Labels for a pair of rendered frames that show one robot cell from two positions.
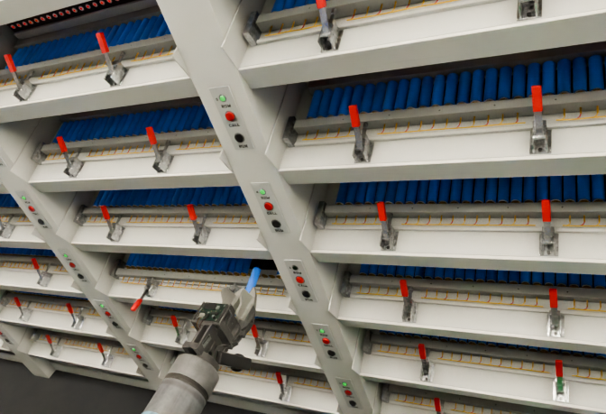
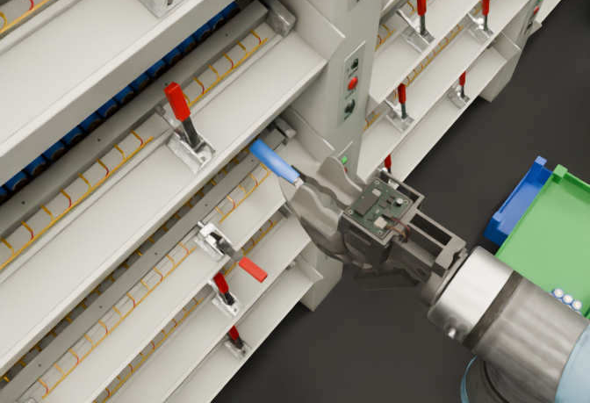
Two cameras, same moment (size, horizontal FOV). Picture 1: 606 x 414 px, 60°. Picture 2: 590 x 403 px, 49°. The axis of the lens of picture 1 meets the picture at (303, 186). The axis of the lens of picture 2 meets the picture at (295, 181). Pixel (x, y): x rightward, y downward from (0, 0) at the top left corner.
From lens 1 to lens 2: 1.05 m
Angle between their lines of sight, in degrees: 61
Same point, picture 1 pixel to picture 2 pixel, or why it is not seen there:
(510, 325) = not seen: outside the picture
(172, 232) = (107, 210)
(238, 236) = (255, 89)
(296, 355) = (274, 257)
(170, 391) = (540, 305)
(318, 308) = (352, 119)
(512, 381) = (449, 59)
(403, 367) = (377, 139)
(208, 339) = (434, 229)
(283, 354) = not seen: hidden behind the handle
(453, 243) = not seen: outside the picture
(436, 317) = (437, 22)
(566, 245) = not seen: outside the picture
